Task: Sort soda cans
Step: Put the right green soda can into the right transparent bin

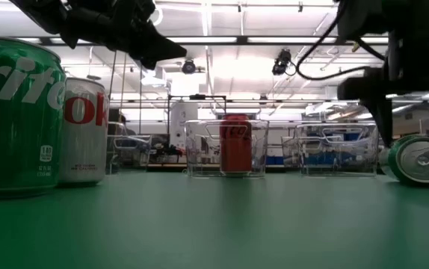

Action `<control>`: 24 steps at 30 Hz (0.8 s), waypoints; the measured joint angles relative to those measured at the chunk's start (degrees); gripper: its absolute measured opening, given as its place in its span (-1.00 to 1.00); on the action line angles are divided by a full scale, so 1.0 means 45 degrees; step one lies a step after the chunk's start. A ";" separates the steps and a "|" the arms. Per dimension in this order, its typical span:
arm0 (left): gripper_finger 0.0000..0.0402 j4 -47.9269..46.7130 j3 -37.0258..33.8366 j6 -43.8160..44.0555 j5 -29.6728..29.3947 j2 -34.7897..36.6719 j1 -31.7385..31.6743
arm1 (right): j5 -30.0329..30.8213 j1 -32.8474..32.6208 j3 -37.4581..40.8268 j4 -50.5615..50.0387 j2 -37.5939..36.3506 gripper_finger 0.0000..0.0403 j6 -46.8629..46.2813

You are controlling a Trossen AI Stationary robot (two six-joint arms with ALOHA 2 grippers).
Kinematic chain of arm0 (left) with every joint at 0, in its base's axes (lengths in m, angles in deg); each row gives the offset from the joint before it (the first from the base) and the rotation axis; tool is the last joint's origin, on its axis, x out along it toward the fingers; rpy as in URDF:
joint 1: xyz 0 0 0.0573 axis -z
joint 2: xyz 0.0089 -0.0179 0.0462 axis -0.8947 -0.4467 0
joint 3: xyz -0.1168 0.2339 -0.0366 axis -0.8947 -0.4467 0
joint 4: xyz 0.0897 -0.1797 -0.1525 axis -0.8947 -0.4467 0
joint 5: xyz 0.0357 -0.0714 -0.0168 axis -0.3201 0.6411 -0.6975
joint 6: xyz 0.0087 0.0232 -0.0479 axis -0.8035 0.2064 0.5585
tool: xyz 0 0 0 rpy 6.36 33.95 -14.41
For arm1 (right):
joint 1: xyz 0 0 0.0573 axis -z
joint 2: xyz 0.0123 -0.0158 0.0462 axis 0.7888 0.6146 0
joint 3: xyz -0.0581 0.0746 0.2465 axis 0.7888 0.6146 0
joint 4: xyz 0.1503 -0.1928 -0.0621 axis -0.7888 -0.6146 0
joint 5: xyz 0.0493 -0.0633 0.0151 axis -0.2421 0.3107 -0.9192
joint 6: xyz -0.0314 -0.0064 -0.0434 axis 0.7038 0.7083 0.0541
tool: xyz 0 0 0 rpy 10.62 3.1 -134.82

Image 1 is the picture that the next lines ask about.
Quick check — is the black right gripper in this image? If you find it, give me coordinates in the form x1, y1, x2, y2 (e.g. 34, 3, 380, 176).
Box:
336, 31, 429, 149

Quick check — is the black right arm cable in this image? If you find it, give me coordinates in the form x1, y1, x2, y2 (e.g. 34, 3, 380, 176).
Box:
295, 0, 372, 81

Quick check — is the long ceiling light rail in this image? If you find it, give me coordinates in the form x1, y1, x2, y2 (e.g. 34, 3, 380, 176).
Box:
0, 35, 429, 46

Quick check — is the black round camera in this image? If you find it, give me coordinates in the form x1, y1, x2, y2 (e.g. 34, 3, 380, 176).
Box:
181, 58, 197, 75

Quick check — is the black camera with cable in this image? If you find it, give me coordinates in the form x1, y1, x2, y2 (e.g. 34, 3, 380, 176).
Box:
272, 48, 293, 77

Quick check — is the red Coke can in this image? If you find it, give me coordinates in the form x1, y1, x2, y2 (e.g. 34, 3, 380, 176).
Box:
219, 113, 253, 176

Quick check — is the green Sprite can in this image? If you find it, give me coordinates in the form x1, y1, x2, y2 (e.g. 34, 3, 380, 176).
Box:
380, 134, 429, 188
0, 36, 67, 196

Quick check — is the clear plastic bin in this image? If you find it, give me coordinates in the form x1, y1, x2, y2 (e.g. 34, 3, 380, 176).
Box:
183, 118, 271, 179
294, 122, 380, 177
105, 121, 152, 176

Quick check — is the silver Diet Coke can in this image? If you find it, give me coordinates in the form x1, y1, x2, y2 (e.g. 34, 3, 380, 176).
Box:
57, 77, 110, 187

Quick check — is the white cylindrical tank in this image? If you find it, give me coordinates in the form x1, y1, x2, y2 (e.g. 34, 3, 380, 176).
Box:
169, 102, 200, 150

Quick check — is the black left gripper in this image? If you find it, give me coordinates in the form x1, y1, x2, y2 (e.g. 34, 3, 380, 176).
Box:
64, 0, 188, 71

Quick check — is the green table mat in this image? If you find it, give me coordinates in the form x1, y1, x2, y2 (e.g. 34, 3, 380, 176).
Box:
0, 170, 429, 269

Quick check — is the hanging white cable ring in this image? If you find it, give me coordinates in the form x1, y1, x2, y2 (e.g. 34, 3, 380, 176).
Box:
150, 6, 164, 28

